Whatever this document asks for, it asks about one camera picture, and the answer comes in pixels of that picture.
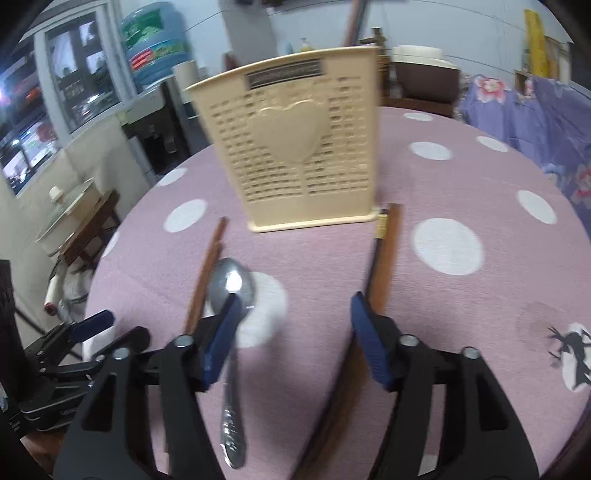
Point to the grey water dispenser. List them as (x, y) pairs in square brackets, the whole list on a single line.
[(152, 138)]

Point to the white pot with lid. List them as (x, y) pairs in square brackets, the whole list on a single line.
[(69, 212)]

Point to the black gold-banded chopstick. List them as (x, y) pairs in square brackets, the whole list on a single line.
[(382, 224)]

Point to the bronze faucet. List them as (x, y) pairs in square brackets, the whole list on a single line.
[(379, 37)]

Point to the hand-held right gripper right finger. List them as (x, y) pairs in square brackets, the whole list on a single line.
[(371, 350)]

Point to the purple floral cloth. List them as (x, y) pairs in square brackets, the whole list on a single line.
[(531, 120)]

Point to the pink polka dot tablecloth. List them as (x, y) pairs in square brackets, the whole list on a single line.
[(461, 300)]

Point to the yellow wrap roll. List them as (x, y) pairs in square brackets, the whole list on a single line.
[(533, 41)]

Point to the white and brown rice cooker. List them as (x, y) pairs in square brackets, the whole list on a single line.
[(425, 78)]

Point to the blue water jug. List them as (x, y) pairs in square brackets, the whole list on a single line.
[(152, 41)]

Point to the white paper roll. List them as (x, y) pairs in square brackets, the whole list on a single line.
[(183, 74)]

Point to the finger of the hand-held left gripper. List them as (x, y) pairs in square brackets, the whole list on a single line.
[(69, 371), (94, 321)]

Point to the brown wooden chopstick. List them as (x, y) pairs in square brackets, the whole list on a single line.
[(353, 23), (213, 263), (220, 226), (392, 240)]

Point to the white and red handheld tool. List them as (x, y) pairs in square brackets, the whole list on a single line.
[(54, 290)]

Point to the small dark wooden stool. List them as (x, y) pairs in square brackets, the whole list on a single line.
[(99, 217)]

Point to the shiny metal spoon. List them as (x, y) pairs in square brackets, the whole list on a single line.
[(231, 281)]

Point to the beige perforated utensil holder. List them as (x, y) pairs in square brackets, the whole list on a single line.
[(286, 129)]

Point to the yellow soap bottle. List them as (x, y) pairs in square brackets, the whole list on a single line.
[(304, 46)]

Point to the sliding glass window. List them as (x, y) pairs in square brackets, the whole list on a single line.
[(78, 69)]

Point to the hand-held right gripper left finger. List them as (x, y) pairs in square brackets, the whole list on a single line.
[(219, 350)]

